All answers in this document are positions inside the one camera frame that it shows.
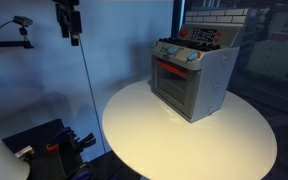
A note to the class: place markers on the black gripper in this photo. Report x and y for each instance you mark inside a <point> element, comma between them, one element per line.
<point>67,5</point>

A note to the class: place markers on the blue oven knob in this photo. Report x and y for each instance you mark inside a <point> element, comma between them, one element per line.
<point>153,44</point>
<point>192,56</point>
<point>173,50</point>

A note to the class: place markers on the red round timer dial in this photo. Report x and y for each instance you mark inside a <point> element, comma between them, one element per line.
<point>183,32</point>

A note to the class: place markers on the grey oven door with window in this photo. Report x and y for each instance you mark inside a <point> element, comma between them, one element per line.
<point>172,88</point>

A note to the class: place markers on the black stovetop grate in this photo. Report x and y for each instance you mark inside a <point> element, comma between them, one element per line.
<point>190,43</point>

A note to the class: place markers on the black toy keypad panel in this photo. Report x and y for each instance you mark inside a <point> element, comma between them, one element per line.
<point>202,34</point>

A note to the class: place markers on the silver metal clamp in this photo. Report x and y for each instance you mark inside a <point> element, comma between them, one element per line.
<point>25,152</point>

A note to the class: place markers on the black tool holder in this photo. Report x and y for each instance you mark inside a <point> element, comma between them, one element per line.
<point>55,163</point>

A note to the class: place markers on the grey toy oven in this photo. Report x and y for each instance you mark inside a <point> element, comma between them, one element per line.
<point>217,76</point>

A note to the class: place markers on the large glass window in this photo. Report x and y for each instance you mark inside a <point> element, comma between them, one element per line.
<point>274,50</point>

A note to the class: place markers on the grey camera on mount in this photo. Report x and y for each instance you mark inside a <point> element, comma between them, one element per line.
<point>23,21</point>

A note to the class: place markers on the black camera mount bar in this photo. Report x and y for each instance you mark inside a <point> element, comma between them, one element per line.
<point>7,44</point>

